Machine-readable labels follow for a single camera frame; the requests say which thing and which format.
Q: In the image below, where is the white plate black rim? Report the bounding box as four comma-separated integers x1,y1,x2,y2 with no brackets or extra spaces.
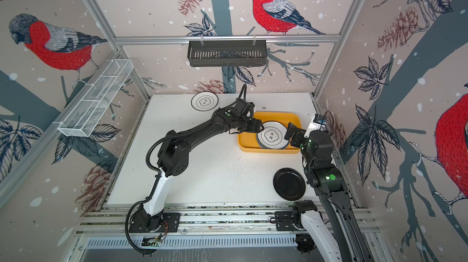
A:
191,92,219,112
256,122,289,150

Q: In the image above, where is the white wire mesh shelf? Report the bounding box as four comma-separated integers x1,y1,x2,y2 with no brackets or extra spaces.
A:
58,59,134,137

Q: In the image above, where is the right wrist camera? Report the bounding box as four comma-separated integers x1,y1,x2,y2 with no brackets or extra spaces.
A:
305,113,329,138

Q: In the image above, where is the yellow plastic bin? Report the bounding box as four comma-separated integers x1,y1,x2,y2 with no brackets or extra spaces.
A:
238,112,302,154

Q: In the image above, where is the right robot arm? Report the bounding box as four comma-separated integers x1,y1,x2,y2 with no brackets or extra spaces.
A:
285,123,375,262

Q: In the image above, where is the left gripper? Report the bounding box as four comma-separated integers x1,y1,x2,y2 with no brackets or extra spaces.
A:
237,118,266,133

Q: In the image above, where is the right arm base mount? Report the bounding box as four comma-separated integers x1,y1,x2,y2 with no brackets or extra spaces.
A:
269,200,318,232

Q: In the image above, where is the white plate black rim back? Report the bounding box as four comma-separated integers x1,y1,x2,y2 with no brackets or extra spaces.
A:
191,92,219,112

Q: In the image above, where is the black hanging wall basket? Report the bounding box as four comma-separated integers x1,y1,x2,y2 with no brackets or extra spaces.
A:
187,40,268,67

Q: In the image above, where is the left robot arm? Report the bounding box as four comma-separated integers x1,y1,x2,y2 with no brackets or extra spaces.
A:
125,84,264,232

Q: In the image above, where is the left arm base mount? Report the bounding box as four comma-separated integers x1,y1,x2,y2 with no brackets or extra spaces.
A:
129,211,181,234

